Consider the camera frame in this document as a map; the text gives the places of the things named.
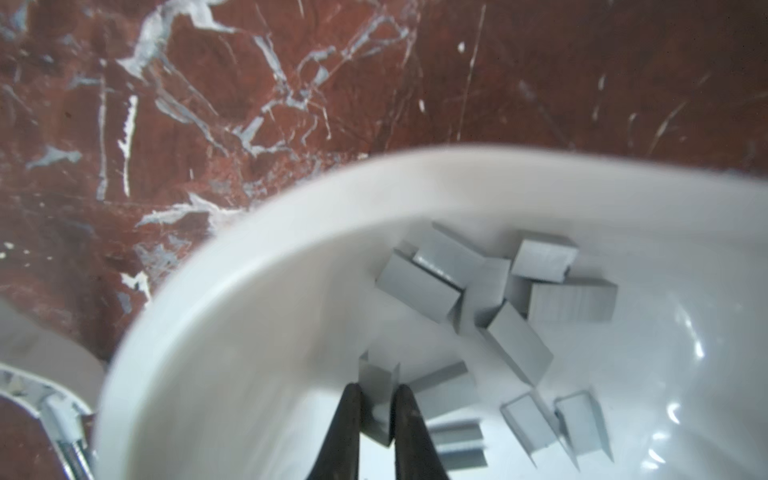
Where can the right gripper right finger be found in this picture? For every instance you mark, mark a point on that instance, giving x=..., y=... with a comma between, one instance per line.
x=415, y=455

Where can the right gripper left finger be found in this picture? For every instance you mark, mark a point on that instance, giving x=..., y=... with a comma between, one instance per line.
x=338, y=458

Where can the small white stapler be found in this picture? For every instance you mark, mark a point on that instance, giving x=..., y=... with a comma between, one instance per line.
x=59, y=416

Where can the grey staple strip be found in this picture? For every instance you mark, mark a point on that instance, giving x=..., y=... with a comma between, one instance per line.
x=522, y=349
x=460, y=446
x=417, y=288
x=378, y=387
x=448, y=257
x=531, y=425
x=578, y=300
x=584, y=428
x=445, y=391
x=544, y=257
x=483, y=296

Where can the white oval tray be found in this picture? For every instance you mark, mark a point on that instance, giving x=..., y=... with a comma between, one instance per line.
x=235, y=369

